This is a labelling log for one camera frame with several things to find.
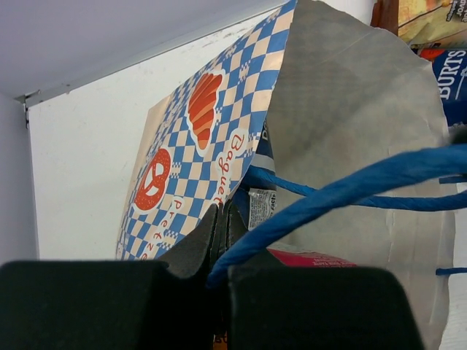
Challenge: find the pink Real snack packet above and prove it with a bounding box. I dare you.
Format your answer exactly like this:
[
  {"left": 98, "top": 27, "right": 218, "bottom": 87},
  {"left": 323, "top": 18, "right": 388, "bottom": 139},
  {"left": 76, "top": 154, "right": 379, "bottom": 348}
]
[{"left": 268, "top": 249, "right": 356, "bottom": 268}]

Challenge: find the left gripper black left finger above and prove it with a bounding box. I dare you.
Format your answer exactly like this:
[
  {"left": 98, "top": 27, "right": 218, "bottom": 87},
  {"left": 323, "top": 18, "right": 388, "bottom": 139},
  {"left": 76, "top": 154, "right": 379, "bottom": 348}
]
[{"left": 1, "top": 206, "right": 218, "bottom": 349}]

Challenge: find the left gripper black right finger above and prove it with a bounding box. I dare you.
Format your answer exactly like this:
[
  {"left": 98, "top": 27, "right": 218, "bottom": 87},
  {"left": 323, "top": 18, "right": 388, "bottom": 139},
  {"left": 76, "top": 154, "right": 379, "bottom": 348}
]
[{"left": 224, "top": 202, "right": 426, "bottom": 350}]

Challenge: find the blue Doritos chip bag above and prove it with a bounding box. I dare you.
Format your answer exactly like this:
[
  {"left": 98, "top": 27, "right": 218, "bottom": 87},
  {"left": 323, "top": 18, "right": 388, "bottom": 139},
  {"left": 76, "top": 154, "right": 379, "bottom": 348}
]
[{"left": 233, "top": 122, "right": 277, "bottom": 230}]

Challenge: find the blue patterned paper bag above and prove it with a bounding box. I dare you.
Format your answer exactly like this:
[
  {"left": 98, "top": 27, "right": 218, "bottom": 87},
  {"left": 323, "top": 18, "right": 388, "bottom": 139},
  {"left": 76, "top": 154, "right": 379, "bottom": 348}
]
[{"left": 116, "top": 1, "right": 466, "bottom": 349}]

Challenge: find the brown cassava chips bag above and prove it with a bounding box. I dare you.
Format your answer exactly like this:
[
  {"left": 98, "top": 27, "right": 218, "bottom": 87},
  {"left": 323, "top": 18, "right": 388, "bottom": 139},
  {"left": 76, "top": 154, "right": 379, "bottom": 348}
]
[{"left": 370, "top": 0, "right": 467, "bottom": 47}]

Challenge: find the dark blue chip bag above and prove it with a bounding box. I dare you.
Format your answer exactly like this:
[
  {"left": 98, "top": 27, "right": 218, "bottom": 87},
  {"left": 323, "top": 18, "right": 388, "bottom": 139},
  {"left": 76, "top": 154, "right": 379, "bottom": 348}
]
[{"left": 419, "top": 49, "right": 467, "bottom": 128}]

